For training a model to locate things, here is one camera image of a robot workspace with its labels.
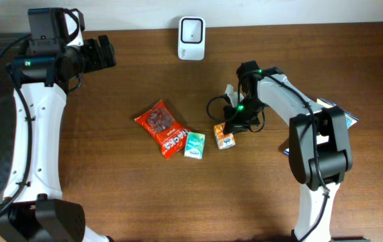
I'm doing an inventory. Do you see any orange tissue pack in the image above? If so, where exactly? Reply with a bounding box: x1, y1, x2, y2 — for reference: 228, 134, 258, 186
214, 122, 236, 150

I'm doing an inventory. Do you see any green tissue pack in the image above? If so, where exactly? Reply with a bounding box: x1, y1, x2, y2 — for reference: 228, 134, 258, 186
184, 132, 205, 159

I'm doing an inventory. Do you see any red Hacks candy bag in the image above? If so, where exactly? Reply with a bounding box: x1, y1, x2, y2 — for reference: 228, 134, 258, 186
134, 100, 191, 159

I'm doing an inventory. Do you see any large yellow wipes bag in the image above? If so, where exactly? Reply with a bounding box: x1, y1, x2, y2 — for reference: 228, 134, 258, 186
278, 97, 359, 156

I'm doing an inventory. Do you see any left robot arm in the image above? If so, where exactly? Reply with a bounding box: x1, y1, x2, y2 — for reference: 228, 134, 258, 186
0, 8, 116, 241

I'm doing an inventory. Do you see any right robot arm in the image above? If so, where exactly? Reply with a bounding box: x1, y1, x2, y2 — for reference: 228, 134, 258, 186
223, 60, 353, 241

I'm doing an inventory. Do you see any white barcode scanner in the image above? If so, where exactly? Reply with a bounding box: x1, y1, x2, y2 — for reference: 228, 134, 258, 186
177, 16, 206, 61

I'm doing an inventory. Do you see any right camera cable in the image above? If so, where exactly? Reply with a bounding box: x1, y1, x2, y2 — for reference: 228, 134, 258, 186
206, 69, 332, 242

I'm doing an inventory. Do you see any camera cable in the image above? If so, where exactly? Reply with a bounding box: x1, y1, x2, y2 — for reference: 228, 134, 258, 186
206, 69, 332, 242
0, 8, 85, 242

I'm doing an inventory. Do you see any left camera cable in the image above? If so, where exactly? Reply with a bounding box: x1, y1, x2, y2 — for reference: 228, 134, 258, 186
0, 8, 85, 242

